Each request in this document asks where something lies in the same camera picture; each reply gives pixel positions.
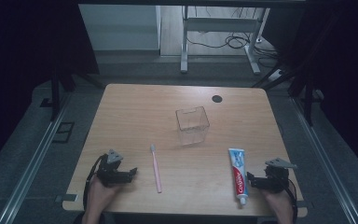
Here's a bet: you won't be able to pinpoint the pink toothbrush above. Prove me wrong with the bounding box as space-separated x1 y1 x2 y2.
149 143 163 194

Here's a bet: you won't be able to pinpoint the white red toothpaste tube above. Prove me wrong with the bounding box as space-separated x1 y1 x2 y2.
227 147 250 206

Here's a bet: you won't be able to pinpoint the person's left hand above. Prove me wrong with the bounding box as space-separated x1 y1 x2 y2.
87 175 123 217

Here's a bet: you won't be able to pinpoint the black metal stand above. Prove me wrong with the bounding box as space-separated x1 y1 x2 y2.
251 60 324 127
48 59 106 123

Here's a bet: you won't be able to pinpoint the dark curtain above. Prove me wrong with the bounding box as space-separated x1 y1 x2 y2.
260 0 358 175
0 0 101 176

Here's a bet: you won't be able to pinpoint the clear plastic container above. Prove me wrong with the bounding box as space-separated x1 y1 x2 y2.
175 105 211 147

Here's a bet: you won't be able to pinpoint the small black floor plate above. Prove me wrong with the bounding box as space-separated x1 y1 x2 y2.
39 97 54 108

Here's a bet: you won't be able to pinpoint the white power strip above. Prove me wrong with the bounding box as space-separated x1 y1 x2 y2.
268 69 284 82

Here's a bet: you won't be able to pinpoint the white desk frame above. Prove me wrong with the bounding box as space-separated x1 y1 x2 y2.
180 5 271 76

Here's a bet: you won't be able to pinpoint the black floor frame plate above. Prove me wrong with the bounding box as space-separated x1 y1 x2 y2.
51 121 76 145

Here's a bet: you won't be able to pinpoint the person's right hand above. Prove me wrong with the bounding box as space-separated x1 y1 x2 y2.
260 187 294 214

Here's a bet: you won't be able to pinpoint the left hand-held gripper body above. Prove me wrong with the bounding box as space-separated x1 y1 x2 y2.
97 148 129 188

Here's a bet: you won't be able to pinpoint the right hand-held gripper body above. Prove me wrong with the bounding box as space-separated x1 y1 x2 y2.
260 157 298 193

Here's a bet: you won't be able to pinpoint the black floor cables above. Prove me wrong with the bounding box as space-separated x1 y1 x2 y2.
186 6 282 68

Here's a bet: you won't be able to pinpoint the silver floor rail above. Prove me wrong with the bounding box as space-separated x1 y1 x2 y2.
289 96 356 224
0 92 73 224

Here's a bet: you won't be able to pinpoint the grey table bracket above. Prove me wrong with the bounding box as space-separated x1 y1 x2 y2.
54 193 79 203

